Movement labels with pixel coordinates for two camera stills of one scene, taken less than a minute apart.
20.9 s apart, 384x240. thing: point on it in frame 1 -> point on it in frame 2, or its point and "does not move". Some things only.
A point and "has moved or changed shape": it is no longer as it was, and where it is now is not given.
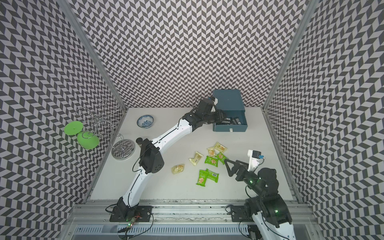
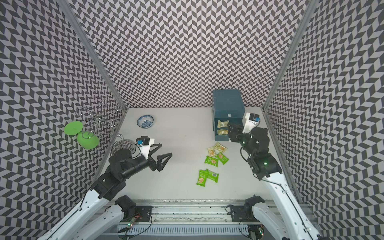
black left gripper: (219, 117) -> (154, 166)
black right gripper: (236, 168) -> (234, 133)
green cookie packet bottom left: (202, 177) does not move
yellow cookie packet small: (211, 150) does not move
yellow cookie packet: (177, 168) -> (221, 124)
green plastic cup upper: (73, 128) does not move
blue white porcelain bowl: (145, 121) does not move
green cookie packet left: (211, 161) does not move
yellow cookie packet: (194, 160) -> (222, 132)
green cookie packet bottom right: (212, 175) does not move
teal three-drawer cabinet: (231, 102) has moved or changed shape
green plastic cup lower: (88, 140) does not move
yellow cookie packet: (220, 147) does not move
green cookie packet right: (221, 157) does not move
